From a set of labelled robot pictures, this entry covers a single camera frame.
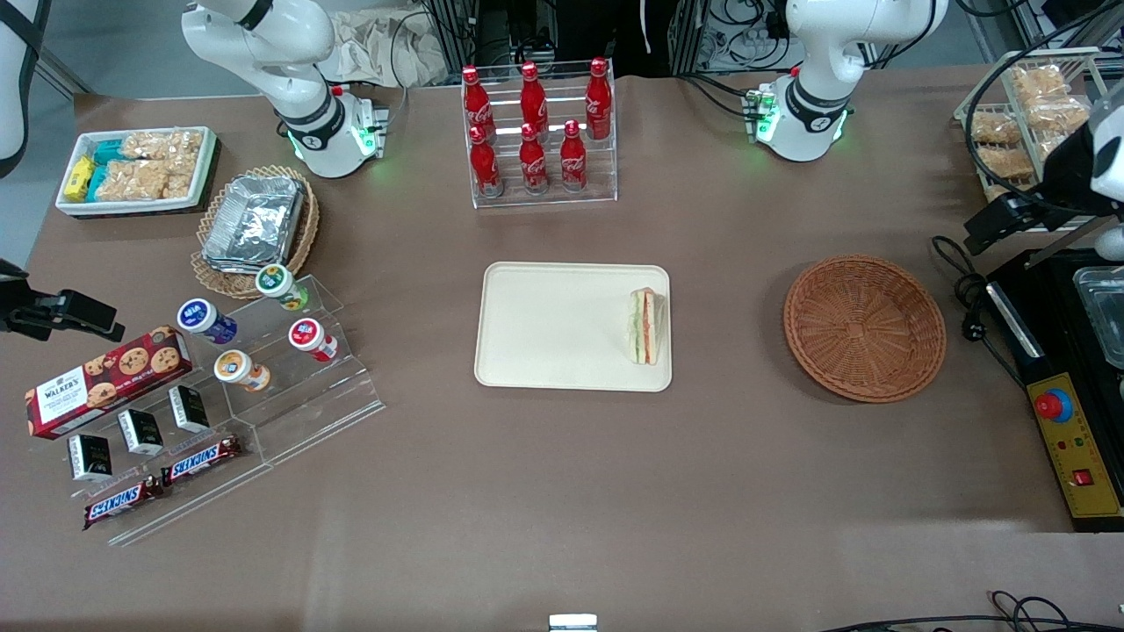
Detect yellow control panel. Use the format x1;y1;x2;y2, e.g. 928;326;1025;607
1027;373;1124;521

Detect black table appliance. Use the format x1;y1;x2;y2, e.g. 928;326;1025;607
983;250;1124;534

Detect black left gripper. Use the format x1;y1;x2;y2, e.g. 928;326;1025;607
963;130;1111;256

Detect yellow snack pack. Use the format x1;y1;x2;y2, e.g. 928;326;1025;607
65;156;96;202

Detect purple gum bottle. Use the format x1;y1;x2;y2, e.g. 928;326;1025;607
177;298;238;345

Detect beige crumpled cloth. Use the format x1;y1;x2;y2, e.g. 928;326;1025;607
321;9;449;89

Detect white wire rack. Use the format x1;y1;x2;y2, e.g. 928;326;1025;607
955;48;1109;233

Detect clear acrylic stepped display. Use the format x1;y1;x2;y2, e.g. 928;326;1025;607
31;274;385;547

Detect cream plastic tray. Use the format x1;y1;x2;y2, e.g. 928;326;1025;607
474;262;674;393

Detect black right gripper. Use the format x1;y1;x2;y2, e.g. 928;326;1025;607
0;259;126;343

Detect Snickers bar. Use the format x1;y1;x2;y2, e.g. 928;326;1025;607
83;477;168;531
162;436;243;486

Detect triangular sandwich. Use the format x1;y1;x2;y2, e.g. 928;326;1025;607
627;287;668;365

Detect red Walkers cookie box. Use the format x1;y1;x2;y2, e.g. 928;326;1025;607
25;327;194;440

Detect black floor cables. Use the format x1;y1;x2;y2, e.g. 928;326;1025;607
821;590;1124;632

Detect aluminium foil container stack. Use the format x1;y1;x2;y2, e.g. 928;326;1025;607
202;175;306;273

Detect red gum bottle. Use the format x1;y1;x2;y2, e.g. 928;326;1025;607
289;318;339;363

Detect clear metal food container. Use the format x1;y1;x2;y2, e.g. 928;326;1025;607
1073;266;1124;370

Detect black power cable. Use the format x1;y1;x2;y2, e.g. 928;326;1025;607
931;235;1028;387

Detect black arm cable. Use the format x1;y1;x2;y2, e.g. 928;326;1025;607
973;0;1124;190

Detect red cola bottle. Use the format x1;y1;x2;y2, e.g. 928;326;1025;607
519;123;550;194
463;66;494;141
586;58;613;141
559;120;587;192
469;126;503;198
520;61;550;133

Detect white rectangular snack tray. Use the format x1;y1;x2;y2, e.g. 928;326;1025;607
54;126;219;219

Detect green gum bottle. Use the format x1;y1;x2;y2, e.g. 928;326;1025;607
256;263;310;312

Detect rice cracker bag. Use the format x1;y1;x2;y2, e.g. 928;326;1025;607
1027;97;1092;134
976;145;1039;182
970;111;1020;147
1010;66;1069;99
97;160;173;202
123;130;204;164

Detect light wicker basket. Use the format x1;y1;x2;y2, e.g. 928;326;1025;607
191;165;320;300

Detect small black box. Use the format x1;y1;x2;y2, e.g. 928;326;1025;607
68;434;113;482
169;386;210;434
119;409;165;456

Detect clear acrylic bottle rack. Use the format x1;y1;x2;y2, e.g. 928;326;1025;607
461;60;618;210

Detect orange gum bottle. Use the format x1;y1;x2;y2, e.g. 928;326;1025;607
214;349;270;392

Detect red emergency stop button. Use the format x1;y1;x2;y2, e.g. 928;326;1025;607
1034;386;1074;424

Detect brown wicker basket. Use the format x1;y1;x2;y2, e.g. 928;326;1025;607
783;255;947;404

